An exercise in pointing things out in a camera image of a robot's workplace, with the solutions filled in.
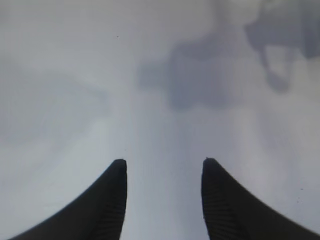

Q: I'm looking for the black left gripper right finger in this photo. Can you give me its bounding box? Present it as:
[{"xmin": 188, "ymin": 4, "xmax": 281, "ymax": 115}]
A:
[{"xmin": 201, "ymin": 158, "xmax": 320, "ymax": 240}]

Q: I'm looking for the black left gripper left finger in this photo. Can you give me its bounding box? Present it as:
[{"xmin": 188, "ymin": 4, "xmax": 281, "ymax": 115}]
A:
[{"xmin": 13, "ymin": 159, "xmax": 127, "ymax": 240}]

